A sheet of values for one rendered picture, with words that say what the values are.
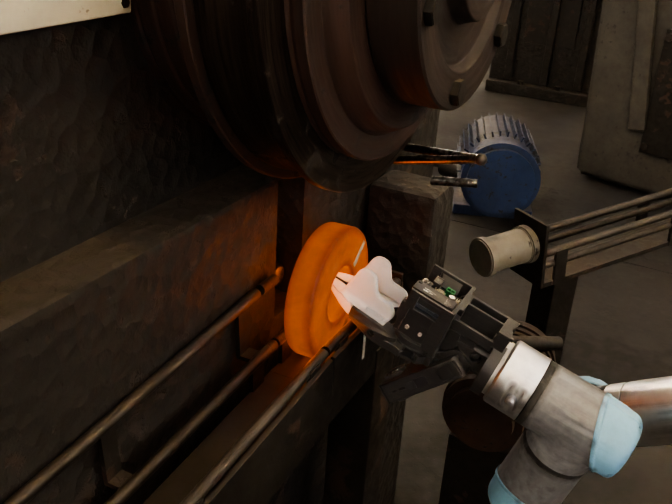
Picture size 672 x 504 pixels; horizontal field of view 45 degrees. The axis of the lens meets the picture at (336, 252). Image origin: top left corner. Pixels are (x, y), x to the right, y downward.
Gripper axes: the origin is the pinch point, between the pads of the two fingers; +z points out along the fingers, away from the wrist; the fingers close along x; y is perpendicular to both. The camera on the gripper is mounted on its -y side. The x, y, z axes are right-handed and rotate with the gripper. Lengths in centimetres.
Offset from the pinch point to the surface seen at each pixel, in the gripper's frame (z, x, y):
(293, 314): 0.8, 7.8, -0.7
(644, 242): -30, -60, -1
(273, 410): -4.5, 18.7, -3.0
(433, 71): -2.9, 8.8, 30.2
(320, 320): -1.5, 5.1, -1.4
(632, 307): -45, -166, -64
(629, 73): -4, -274, -26
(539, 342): -23.3, -32.9, -12.3
